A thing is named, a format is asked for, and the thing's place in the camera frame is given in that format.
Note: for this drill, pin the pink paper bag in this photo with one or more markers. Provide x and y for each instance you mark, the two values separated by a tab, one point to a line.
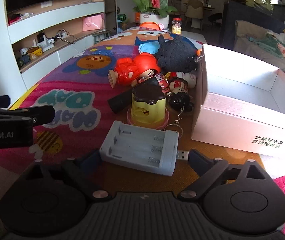
95	22

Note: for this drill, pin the grey sofa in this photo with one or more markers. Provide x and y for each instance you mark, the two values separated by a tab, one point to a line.
244	46

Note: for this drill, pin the black cylinder object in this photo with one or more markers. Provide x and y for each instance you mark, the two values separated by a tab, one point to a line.
120	102

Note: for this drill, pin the white tv shelf unit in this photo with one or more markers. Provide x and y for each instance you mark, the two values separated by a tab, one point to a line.
55	26

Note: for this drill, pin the white battery charger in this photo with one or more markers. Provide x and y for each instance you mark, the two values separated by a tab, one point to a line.
143	149

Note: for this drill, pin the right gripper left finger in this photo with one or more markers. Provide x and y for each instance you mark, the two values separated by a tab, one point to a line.
79	168

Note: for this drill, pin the red haired doll figure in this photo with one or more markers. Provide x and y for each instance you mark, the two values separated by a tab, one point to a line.
127	71

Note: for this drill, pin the yellow toy on shelf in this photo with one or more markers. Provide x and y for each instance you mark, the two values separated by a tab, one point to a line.
34	52

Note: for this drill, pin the black haired keychain doll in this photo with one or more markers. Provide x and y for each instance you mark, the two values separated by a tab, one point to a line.
178	97

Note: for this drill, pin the glass jar red lid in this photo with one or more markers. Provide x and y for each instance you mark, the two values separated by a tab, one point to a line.
176	26

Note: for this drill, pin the green cloth on sofa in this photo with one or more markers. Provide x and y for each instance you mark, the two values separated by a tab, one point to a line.
268	43

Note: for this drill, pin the beige dining chair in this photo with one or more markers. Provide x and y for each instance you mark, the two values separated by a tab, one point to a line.
195	11

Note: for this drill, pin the white cardboard box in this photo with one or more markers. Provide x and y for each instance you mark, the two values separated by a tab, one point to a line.
239	102

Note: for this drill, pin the pink orchid flower pot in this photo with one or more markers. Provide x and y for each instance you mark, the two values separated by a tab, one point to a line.
154	11

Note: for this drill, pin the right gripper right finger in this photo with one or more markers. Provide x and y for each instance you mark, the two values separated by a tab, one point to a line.
211	172

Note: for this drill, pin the colourful cartoon play mat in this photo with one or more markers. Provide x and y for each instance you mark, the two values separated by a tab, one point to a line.
79	90

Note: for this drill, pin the black plush toy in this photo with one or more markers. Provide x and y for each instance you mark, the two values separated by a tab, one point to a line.
176	55

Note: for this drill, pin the yellow pudding toy figure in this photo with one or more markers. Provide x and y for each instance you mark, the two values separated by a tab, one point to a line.
148	107

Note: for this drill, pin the orange bowl toy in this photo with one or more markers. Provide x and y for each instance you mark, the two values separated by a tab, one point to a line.
151	26

